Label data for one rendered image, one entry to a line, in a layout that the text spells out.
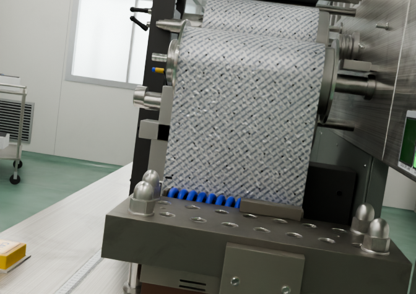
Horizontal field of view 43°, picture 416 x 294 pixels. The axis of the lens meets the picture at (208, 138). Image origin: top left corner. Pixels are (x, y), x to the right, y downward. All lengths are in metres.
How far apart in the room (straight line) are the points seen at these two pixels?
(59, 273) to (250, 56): 0.46
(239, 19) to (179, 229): 0.55
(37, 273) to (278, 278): 0.38
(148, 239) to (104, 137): 6.06
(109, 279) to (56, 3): 6.27
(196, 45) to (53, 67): 6.10
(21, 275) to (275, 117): 0.46
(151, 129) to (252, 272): 0.38
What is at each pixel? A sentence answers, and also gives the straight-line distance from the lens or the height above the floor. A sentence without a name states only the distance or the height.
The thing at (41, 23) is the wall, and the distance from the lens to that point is 7.05.
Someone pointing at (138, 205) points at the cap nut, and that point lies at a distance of 0.73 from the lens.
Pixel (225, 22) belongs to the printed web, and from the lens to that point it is 1.12.
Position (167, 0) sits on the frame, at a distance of 1.24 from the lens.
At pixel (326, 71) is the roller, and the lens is 0.89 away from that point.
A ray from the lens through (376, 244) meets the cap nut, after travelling 0.74.
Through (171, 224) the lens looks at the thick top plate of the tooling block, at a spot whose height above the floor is 1.03.
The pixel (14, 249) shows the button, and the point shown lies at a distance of 0.90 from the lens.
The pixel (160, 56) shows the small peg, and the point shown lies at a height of 1.25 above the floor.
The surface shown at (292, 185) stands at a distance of 0.89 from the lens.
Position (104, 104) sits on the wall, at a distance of 6.73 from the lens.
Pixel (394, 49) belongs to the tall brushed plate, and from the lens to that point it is 0.85.
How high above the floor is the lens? 1.22
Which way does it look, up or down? 6 degrees down
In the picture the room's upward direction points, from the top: 8 degrees clockwise
